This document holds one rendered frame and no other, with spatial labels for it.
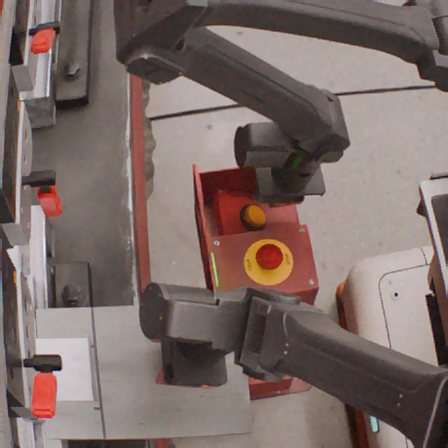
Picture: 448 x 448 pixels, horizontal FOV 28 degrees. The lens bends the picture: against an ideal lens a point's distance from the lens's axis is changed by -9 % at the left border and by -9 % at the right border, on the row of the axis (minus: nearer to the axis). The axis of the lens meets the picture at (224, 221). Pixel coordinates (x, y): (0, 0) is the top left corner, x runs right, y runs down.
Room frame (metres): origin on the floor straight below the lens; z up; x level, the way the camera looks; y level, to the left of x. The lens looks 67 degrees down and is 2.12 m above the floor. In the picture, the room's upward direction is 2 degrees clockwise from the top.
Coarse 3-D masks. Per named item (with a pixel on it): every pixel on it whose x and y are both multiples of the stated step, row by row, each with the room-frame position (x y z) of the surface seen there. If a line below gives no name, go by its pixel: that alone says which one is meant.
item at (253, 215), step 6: (246, 210) 0.61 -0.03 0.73; (252, 210) 0.61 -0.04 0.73; (258, 210) 0.62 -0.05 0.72; (246, 216) 0.60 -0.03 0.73; (252, 216) 0.60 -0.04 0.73; (258, 216) 0.60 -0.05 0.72; (264, 216) 0.61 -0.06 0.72; (246, 222) 0.59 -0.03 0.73; (252, 222) 0.59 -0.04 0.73; (258, 222) 0.59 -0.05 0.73; (264, 222) 0.60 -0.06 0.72; (252, 228) 0.59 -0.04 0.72; (258, 228) 0.59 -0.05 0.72
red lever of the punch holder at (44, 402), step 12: (24, 360) 0.21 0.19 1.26; (36, 360) 0.21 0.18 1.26; (48, 360) 0.21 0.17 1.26; (60, 360) 0.21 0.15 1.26; (48, 372) 0.20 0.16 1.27; (36, 384) 0.18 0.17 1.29; (48, 384) 0.18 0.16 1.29; (36, 396) 0.16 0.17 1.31; (48, 396) 0.16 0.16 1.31; (36, 408) 0.15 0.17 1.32; (48, 408) 0.15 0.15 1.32
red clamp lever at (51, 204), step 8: (24, 176) 0.42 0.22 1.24; (32, 176) 0.41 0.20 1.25; (40, 176) 0.41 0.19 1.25; (48, 176) 0.41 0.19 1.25; (24, 184) 0.41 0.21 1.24; (32, 184) 0.41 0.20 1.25; (40, 184) 0.41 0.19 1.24; (48, 184) 0.41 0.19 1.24; (40, 192) 0.41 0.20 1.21; (48, 192) 0.41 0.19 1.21; (56, 192) 0.42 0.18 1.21; (40, 200) 0.41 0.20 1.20; (48, 200) 0.41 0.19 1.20; (56, 200) 0.41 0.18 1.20; (48, 208) 0.41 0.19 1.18; (56, 208) 0.41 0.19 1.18; (48, 216) 0.41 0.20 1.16
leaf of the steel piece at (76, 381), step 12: (36, 348) 0.29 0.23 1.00; (48, 348) 0.29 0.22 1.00; (60, 348) 0.29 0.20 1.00; (72, 348) 0.29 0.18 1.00; (84, 348) 0.30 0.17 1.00; (72, 360) 0.28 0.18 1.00; (84, 360) 0.28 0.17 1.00; (60, 372) 0.26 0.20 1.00; (72, 372) 0.26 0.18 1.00; (84, 372) 0.26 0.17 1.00; (60, 384) 0.24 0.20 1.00; (72, 384) 0.25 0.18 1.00; (84, 384) 0.25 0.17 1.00; (60, 396) 0.23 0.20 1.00; (72, 396) 0.23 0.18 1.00; (84, 396) 0.23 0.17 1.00
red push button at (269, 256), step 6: (264, 246) 0.52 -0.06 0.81; (270, 246) 0.52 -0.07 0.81; (276, 246) 0.52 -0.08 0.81; (258, 252) 0.51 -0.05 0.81; (264, 252) 0.51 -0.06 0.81; (270, 252) 0.51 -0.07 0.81; (276, 252) 0.51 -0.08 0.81; (258, 258) 0.50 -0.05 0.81; (264, 258) 0.50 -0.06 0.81; (270, 258) 0.50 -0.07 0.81; (276, 258) 0.50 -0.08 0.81; (282, 258) 0.51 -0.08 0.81; (258, 264) 0.50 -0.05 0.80; (264, 264) 0.49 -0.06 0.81; (270, 264) 0.49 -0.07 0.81; (276, 264) 0.49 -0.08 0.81
